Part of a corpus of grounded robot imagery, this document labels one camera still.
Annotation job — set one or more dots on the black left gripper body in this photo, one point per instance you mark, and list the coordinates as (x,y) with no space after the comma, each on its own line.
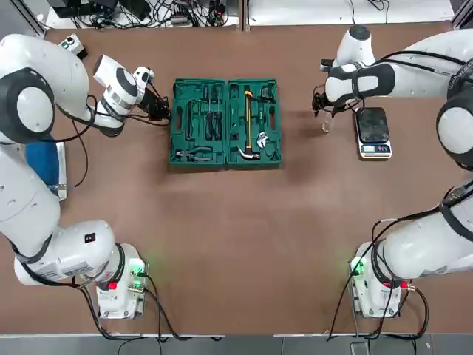
(148,98)

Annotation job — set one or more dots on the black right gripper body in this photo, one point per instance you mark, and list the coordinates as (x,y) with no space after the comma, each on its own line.
(321,95)

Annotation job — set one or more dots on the small clear measuring cup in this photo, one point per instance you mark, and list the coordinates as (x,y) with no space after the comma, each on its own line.
(327,127)

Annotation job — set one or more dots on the green plastic toolbox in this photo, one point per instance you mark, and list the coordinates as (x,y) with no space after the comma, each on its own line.
(225,162)

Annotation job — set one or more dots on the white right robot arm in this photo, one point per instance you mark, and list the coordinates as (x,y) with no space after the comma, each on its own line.
(417,251)

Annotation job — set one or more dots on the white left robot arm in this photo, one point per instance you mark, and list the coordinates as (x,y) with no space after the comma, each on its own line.
(29,207)

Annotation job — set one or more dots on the black digital kitchen scale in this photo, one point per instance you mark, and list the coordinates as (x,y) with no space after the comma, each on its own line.
(371,125)

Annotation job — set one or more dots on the tape measure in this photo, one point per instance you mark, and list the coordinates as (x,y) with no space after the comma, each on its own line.
(267,94)

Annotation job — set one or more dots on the grey power strip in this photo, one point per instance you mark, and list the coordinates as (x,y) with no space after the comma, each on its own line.
(181,21)

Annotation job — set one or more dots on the white side table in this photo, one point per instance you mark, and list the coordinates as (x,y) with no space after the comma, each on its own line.
(295,15)

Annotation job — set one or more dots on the black electronics box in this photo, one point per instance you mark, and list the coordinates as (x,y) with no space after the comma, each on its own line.
(92,7)

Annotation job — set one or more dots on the silver metal tray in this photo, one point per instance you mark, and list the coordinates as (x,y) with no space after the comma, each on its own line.
(63,166)

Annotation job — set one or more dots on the blue cloth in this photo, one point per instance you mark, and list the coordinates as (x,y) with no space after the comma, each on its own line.
(42,162)

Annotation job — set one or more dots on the grey floor socket plate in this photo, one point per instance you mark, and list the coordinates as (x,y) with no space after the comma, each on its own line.
(358,348)

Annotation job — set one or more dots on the white green button switch box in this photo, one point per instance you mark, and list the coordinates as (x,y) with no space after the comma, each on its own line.
(70,44)

